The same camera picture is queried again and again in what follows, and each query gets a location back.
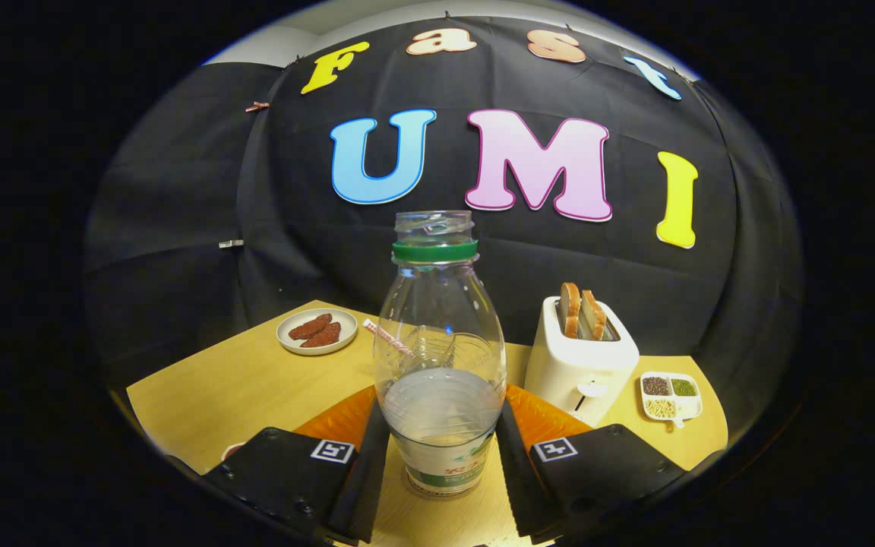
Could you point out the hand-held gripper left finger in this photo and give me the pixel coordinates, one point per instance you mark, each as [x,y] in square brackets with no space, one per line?
[365,486]

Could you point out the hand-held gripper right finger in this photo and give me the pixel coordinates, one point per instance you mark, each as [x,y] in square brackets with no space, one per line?
[517,486]

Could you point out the clear plastic juice bottle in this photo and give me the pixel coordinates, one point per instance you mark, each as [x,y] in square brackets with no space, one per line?
[441,425]

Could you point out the white toaster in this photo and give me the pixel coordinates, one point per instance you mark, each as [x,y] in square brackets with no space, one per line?
[567,376]

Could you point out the striped paper straw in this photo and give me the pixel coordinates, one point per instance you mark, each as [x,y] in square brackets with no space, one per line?
[374,330]

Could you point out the brown sausage piece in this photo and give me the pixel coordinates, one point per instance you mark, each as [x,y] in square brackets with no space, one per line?
[323,335]
[310,327]

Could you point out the wooden table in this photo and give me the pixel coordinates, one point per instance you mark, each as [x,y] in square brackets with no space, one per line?
[240,387]

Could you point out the white divided seed dish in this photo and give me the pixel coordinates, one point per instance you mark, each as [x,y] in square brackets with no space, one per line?
[661,410]

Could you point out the white round plate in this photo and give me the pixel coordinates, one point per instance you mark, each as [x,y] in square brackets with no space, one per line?
[346,319]

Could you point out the toast slice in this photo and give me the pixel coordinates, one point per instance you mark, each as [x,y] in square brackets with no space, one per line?
[570,311]
[594,317]

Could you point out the silver clip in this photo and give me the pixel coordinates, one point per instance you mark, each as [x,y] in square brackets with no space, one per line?
[231,244]

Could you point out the black backdrop cloth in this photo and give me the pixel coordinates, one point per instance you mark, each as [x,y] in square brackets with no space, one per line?
[179,190]

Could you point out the copper clip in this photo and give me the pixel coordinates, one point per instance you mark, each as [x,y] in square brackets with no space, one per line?
[257,106]

